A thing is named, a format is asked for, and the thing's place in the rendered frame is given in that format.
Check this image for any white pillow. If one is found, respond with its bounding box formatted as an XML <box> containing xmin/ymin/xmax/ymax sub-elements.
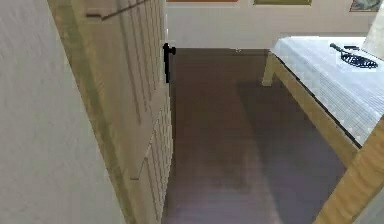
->
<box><xmin>361</xmin><ymin>3</ymin><xmax>384</xmax><ymax>62</ymax></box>

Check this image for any wooden bed with white cover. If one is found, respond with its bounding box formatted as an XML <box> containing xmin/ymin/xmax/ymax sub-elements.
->
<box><xmin>261</xmin><ymin>35</ymin><xmax>384</xmax><ymax>224</ymax></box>

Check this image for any black tennis racket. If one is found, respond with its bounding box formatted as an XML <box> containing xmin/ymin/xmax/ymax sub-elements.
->
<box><xmin>329</xmin><ymin>42</ymin><xmax>379</xmax><ymax>70</ymax></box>

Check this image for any beige panelled room door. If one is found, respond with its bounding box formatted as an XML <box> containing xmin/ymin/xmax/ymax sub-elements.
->
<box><xmin>47</xmin><ymin>0</ymin><xmax>174</xmax><ymax>224</ymax></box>

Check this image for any green framed wall picture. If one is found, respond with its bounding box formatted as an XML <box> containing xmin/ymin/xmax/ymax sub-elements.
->
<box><xmin>252</xmin><ymin>0</ymin><xmax>313</xmax><ymax>6</ymax></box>

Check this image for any grey framed wall picture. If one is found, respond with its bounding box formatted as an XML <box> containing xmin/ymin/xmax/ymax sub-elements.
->
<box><xmin>349</xmin><ymin>0</ymin><xmax>383</xmax><ymax>13</ymax></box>

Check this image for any black door handle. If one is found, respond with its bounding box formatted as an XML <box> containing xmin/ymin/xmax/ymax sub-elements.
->
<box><xmin>162</xmin><ymin>42</ymin><xmax>177</xmax><ymax>84</ymax></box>

